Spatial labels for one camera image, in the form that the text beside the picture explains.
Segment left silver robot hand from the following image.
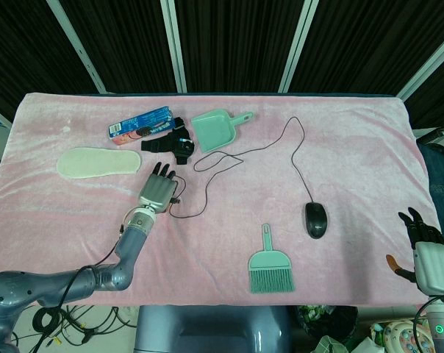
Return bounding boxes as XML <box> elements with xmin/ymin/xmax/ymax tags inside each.
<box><xmin>137</xmin><ymin>162</ymin><xmax>182</xmax><ymax>217</ymax></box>

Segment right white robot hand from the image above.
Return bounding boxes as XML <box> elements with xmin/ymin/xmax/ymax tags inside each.
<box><xmin>386</xmin><ymin>207</ymin><xmax>444</xmax><ymax>296</ymax></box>

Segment black mouse cable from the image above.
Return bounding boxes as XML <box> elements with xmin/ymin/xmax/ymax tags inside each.
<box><xmin>168</xmin><ymin>116</ymin><xmax>313</xmax><ymax>218</ymax></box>

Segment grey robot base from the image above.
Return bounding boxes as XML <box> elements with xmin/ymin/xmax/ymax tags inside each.
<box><xmin>134</xmin><ymin>304</ymin><xmax>293</xmax><ymax>353</ymax></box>

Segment black computer mouse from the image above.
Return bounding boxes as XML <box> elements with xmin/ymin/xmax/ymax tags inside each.
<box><xmin>304</xmin><ymin>201</ymin><xmax>330</xmax><ymax>240</ymax></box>

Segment black wrist brace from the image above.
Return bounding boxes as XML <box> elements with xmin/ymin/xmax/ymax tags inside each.
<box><xmin>140</xmin><ymin>116</ymin><xmax>196</xmax><ymax>166</ymax></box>

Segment cream shoe insole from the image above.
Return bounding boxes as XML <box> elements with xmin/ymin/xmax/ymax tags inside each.
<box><xmin>56</xmin><ymin>147</ymin><xmax>143</xmax><ymax>180</ymax></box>

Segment blue cardboard box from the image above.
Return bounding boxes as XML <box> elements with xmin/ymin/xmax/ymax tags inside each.
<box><xmin>108</xmin><ymin>106</ymin><xmax>174</xmax><ymax>146</ymax></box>

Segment colourful toy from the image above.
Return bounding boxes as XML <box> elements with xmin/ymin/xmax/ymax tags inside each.
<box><xmin>368</xmin><ymin>318</ymin><xmax>433</xmax><ymax>353</ymax></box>

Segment teal mini dustpan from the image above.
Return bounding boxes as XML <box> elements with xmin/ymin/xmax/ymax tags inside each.
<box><xmin>190</xmin><ymin>110</ymin><xmax>256</xmax><ymax>154</ymax></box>

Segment blue jeans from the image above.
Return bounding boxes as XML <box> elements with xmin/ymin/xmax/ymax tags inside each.
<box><xmin>416</xmin><ymin>142</ymin><xmax>444</xmax><ymax>236</ymax></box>

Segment pink velvet table cloth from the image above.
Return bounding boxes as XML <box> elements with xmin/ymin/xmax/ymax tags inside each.
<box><xmin>0</xmin><ymin>91</ymin><xmax>442</xmax><ymax>307</ymax></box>

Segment teal mini broom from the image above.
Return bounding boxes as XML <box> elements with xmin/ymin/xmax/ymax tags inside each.
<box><xmin>248</xmin><ymin>223</ymin><xmax>296</xmax><ymax>295</ymax></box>

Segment black floor cables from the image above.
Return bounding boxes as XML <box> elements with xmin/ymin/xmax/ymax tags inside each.
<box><xmin>9</xmin><ymin>304</ymin><xmax>132</xmax><ymax>353</ymax></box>

